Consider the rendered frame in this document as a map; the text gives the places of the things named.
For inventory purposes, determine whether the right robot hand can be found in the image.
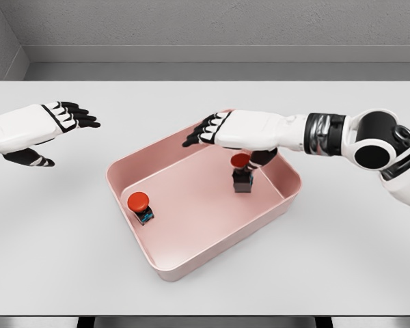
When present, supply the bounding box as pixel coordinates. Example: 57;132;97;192
182;109;288;169

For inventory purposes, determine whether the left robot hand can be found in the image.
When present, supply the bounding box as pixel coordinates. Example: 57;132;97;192
0;100;101;168

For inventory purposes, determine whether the red button industrial switch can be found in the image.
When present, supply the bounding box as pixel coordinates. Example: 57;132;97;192
127;191;156;226
230;152;254;194

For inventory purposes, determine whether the pink rectangular basket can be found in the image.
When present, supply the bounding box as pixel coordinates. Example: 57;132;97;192
105;109;302;283

